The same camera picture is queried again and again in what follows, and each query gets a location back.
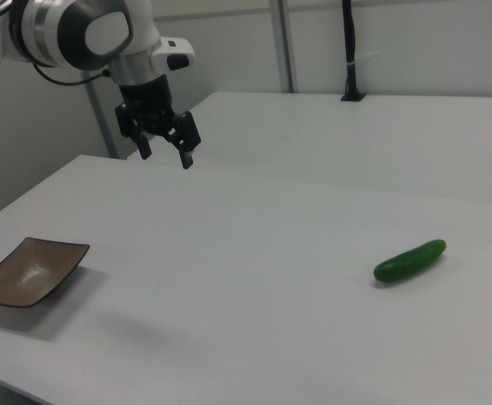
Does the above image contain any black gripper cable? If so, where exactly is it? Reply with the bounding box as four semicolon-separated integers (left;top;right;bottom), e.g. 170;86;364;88
29;61;112;87

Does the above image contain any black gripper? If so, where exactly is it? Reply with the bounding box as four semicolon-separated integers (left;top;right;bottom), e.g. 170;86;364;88
115;74;202;170

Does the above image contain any square brown ceramic plate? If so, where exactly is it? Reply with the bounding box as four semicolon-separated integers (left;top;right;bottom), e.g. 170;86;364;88
0;236;91;309

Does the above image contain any tall black camera stand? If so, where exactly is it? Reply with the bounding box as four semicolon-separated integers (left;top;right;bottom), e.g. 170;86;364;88
340;0;367;103

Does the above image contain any grey aluminium frame post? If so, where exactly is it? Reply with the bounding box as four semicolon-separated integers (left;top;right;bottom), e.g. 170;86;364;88
268;0;295;94
79;70;121;160

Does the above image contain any green cucumber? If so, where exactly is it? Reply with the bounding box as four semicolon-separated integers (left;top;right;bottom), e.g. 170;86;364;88
373;239;447;284

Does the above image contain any white cable tie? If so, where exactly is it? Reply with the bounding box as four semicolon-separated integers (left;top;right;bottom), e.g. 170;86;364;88
345;51;380;68

